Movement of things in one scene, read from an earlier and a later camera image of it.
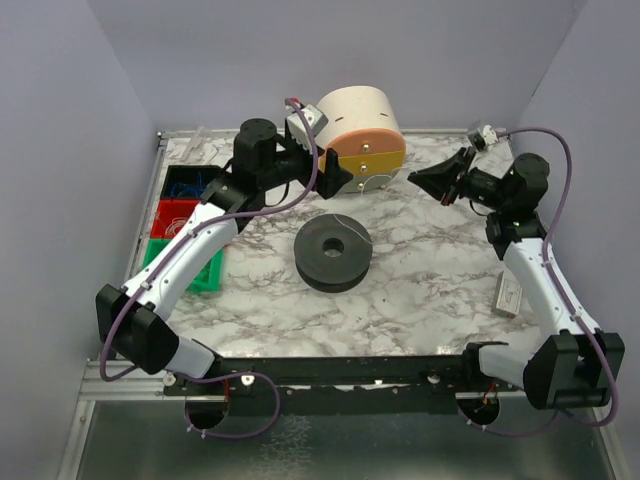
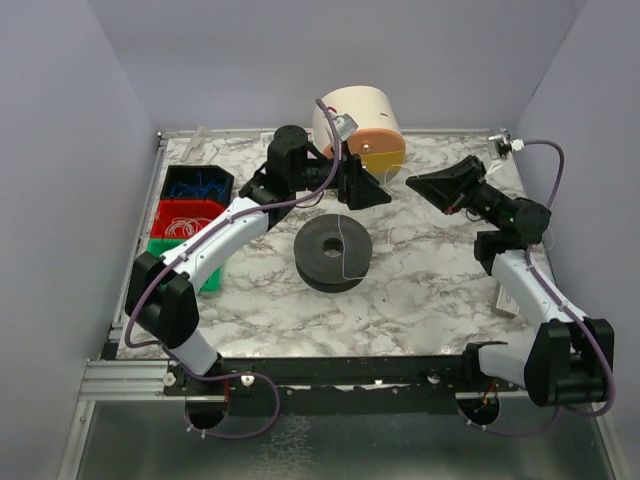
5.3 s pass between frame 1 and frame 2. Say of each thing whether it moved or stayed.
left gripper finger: moved
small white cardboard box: stayed
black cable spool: stayed
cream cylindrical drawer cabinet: stayed
